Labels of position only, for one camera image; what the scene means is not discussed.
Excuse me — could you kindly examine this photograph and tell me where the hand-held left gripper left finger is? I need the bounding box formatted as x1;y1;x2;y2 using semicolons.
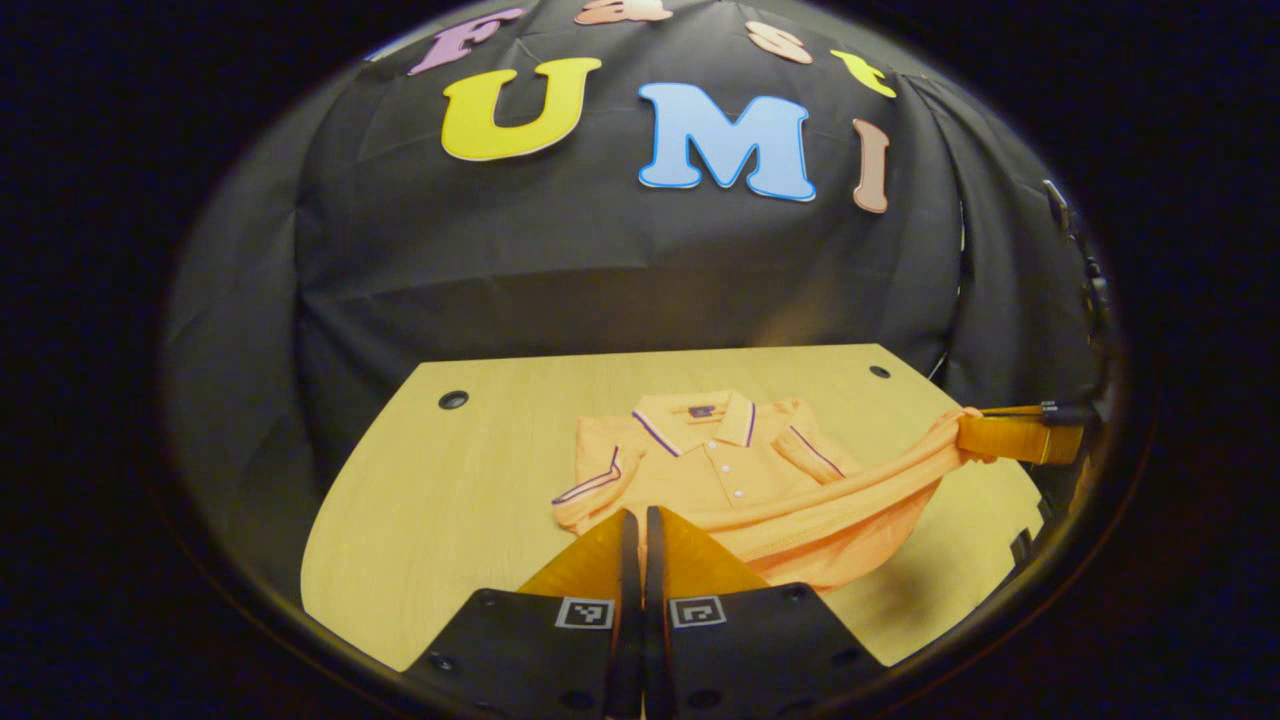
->
400;508;642;720

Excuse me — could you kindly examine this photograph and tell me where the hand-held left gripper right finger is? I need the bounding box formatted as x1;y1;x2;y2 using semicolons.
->
645;505;887;720

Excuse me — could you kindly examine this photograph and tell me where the orange T-shirt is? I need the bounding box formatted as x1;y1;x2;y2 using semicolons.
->
551;389;987;594

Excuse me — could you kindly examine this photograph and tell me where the black backdrop cloth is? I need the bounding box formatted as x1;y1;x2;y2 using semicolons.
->
163;0;1113;566

